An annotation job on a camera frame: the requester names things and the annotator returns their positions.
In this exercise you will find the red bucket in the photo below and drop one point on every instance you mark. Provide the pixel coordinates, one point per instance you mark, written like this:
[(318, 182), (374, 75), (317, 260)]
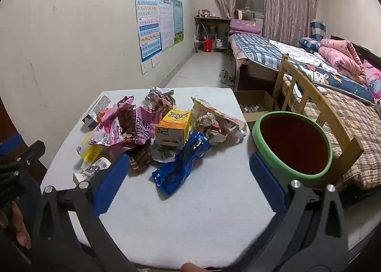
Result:
[(208, 45)]

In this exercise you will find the orange snack bag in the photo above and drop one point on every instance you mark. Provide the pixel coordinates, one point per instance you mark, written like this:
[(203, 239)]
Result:
[(103, 116)]

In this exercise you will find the pink foil snack wrapper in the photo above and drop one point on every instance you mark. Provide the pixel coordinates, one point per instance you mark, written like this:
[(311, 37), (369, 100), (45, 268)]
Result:
[(114, 126)]

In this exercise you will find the green rimmed red bin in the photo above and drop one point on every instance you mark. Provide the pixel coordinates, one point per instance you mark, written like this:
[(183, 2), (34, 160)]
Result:
[(293, 147)]

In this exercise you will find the purple pillow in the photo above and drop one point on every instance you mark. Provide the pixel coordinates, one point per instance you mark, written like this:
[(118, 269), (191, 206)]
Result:
[(242, 25)]

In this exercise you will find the small white oval device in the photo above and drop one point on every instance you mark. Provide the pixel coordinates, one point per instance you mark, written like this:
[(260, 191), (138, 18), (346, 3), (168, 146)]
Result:
[(321, 90)]

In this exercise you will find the crumpled cream snack bag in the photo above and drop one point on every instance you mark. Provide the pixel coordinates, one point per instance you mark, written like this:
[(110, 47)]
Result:
[(220, 123)]

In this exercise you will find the person's right hand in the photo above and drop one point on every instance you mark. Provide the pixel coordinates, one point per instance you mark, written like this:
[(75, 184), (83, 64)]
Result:
[(193, 268)]

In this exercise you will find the person's left hand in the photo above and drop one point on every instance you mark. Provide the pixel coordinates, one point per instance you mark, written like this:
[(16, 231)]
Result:
[(15, 221)]

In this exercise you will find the navy cartoon blanket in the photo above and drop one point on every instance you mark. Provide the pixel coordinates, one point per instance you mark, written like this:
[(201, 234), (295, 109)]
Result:
[(330, 77)]

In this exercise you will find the blue plaid blanket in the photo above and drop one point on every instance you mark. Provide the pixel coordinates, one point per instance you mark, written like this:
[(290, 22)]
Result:
[(259, 48)]

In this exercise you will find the dark wooden desk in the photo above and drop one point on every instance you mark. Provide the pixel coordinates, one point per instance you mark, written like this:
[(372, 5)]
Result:
[(211, 19)]

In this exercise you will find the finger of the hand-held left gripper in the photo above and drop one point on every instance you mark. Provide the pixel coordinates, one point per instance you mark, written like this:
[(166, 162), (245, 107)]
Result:
[(10, 143), (31, 153)]

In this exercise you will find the small black box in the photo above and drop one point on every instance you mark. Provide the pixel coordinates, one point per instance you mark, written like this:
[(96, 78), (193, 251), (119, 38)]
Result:
[(89, 123)]

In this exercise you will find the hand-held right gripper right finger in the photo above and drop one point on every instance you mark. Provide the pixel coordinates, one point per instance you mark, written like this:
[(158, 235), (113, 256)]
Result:
[(268, 185)]

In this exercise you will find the small white grey box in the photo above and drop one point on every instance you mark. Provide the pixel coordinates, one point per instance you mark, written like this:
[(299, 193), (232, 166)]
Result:
[(101, 104)]

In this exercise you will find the blue foil wrapper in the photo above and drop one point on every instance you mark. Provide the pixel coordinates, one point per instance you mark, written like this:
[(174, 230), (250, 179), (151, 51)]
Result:
[(181, 167)]

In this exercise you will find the crumpled brown white wrapper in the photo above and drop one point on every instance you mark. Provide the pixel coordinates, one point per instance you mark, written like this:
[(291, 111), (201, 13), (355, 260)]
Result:
[(159, 99)]

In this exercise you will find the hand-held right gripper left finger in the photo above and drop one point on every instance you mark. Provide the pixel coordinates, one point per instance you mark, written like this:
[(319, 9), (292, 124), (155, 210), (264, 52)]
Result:
[(111, 184)]

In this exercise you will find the white wall outlet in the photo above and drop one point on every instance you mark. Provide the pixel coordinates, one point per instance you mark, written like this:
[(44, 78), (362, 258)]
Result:
[(144, 68)]

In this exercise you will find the blue plaid pillow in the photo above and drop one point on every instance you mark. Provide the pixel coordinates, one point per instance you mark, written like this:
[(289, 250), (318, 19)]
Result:
[(317, 29)]

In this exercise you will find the yellow plastic packet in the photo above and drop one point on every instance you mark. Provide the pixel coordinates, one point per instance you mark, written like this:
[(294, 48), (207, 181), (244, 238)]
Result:
[(90, 151)]

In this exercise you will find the pink pillow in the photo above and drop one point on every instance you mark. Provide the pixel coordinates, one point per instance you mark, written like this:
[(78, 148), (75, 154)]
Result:
[(372, 78)]

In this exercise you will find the green edged wall poster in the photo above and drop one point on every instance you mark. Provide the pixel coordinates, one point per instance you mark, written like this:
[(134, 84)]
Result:
[(178, 22)]

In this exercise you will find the pale chart wall poster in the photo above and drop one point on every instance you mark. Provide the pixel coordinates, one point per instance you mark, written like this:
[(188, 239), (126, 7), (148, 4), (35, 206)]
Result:
[(167, 22)]

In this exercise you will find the navy pillow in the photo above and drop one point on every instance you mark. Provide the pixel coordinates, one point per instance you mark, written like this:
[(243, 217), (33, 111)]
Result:
[(308, 44)]

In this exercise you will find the large blue wall poster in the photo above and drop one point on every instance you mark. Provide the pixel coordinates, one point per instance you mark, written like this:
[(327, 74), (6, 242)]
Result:
[(148, 25)]

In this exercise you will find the white floral sheet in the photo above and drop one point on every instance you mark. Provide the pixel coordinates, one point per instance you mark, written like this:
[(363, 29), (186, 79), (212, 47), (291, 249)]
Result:
[(297, 51)]

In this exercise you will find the grey shoe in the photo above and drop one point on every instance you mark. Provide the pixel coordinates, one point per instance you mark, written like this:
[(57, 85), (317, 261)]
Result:
[(223, 75), (229, 81)]

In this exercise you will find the dark wooden bed base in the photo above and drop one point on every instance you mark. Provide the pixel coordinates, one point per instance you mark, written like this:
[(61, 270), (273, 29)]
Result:
[(253, 71)]

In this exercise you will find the white patterned carton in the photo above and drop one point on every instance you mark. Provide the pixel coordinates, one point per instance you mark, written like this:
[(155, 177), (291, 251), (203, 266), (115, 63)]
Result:
[(90, 170)]

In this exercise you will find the dark wooden headboard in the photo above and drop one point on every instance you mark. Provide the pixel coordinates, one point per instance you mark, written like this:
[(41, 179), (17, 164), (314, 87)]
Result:
[(363, 50)]

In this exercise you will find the yellow cardboard box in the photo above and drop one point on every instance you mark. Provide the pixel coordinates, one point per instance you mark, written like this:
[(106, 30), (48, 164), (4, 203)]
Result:
[(172, 127)]

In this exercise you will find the pink floral quilt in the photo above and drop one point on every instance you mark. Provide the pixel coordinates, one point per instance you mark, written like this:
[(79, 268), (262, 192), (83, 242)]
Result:
[(342, 57)]

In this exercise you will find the pile of clear packets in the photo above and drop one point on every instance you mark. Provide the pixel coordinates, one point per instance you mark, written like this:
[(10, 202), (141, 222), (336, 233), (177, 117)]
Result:
[(253, 108)]

